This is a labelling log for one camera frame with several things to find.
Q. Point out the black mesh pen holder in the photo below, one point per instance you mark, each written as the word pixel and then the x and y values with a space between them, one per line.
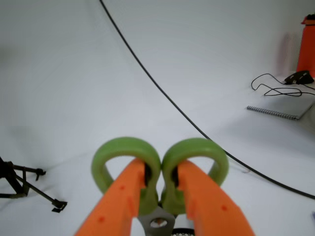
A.
pixel 183 232

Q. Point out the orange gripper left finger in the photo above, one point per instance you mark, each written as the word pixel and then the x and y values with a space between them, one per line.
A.
pixel 113 214

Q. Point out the black computer mouse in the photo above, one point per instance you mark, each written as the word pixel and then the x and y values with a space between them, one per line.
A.
pixel 300 78

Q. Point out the orange water bottle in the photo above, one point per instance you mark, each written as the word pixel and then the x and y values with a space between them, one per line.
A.
pixel 306 60

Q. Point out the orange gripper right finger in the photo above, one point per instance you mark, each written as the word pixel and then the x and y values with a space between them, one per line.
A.
pixel 212 211

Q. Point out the spiral notebook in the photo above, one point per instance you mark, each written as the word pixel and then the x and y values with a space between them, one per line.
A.
pixel 287 107

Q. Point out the green handled scissors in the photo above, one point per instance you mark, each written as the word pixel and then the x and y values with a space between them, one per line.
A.
pixel 160 200

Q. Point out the black tripod stand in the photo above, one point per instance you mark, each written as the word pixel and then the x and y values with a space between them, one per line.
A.
pixel 16 176

